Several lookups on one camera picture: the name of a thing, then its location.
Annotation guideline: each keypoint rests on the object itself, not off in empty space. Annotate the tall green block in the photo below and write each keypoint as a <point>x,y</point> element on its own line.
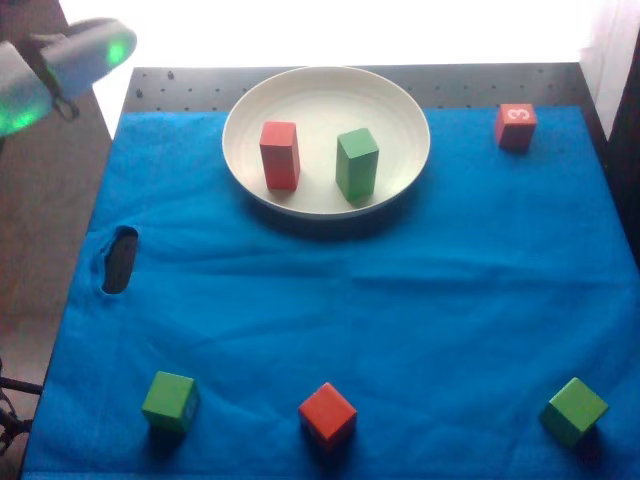
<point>356,170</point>

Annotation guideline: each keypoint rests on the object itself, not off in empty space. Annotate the tall red block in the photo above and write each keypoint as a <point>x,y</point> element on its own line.
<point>280,160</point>

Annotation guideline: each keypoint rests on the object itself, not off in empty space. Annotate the white round plate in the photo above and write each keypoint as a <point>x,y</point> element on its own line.
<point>320,100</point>

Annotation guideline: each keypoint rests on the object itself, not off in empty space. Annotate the red cube front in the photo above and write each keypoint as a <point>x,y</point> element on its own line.
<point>327,415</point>

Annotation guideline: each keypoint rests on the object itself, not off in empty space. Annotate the green cube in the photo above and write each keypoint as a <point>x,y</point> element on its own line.
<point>167,402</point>
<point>575,412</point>

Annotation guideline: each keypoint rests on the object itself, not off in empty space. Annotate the blue table cloth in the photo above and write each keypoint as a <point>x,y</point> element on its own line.
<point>400,310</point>

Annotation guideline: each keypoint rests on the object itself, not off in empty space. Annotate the red cube with number three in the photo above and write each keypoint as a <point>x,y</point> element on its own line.
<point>515,127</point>

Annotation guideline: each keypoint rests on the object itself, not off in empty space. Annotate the black tripod stand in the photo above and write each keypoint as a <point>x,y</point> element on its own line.
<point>20,385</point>

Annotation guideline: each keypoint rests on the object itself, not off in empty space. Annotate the white curtain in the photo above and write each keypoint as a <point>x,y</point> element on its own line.
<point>615,60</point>

